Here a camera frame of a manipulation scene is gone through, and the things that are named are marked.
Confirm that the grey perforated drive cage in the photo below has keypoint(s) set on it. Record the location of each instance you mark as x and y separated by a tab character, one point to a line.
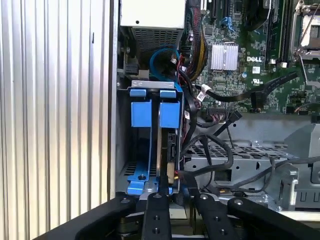
250	130

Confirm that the silver finned chipset heatsink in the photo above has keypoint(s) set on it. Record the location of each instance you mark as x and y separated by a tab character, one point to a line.
224	56

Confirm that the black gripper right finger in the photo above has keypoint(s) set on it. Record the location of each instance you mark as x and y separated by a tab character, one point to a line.
215	220

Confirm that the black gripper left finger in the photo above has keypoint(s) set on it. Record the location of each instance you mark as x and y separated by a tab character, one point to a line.
156	220

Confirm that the hard disk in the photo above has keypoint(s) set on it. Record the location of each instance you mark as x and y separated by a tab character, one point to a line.
169	112

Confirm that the grey disk bay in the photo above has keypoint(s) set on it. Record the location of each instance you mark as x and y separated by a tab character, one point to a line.
122	125

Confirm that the CPU socket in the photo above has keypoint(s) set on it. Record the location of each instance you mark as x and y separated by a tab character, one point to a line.
308	25

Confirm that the metal socket cover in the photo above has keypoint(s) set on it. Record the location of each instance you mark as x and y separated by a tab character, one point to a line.
310	51

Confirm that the black RAM slot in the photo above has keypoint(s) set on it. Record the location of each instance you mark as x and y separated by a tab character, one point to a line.
286	32
272	32

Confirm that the empty blue disk carrier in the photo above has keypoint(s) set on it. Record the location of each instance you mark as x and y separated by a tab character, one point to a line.
141	112

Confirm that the blue board connector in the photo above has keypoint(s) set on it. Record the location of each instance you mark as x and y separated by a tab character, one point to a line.
228	23

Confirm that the grey power supply unit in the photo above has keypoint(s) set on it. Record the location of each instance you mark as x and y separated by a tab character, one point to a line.
152	12

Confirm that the green motherboard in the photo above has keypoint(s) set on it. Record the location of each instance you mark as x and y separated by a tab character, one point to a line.
225	80

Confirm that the black expansion slot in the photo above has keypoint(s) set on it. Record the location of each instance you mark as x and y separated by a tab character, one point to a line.
226	10
214	11

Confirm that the black and grey PC case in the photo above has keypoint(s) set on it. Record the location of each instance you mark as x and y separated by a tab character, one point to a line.
113	100

